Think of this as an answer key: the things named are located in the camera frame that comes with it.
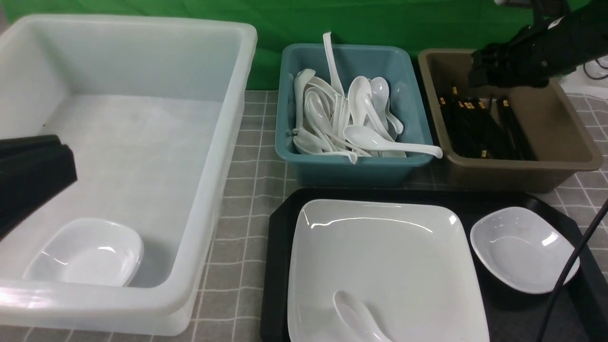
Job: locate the small white bowl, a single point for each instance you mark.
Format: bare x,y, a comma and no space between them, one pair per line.
521,249
89,251

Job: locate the white spoon standing upright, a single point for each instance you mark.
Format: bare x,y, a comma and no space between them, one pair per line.
335,81

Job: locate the grey checked tablecloth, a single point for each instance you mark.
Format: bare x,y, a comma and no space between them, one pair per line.
242,213

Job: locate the large white square plate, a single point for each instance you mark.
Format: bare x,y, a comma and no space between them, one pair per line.
409,263

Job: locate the brown plastic chopstick bin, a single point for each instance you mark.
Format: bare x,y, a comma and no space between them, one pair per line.
551,124

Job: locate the white spoon over bin edge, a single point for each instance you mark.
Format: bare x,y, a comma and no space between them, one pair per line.
367,139

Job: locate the black chopsticks bundle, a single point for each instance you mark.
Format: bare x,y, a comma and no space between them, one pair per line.
484,129

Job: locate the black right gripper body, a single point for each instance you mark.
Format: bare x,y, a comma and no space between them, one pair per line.
522,61

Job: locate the green backdrop cloth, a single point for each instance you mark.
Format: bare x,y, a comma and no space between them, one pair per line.
412,25

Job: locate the teal plastic spoon bin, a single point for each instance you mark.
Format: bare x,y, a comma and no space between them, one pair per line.
406,103

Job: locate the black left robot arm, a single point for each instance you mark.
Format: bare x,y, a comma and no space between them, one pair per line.
33,170

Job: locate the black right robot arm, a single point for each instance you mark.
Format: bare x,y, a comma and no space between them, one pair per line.
580,35

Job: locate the white soup spoon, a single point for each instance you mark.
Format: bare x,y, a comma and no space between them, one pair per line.
354,321
367,108

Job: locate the large white plastic bin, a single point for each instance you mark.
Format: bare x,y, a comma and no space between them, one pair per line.
150,108

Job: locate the white soup spoon in bin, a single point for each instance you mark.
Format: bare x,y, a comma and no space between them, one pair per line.
367,108

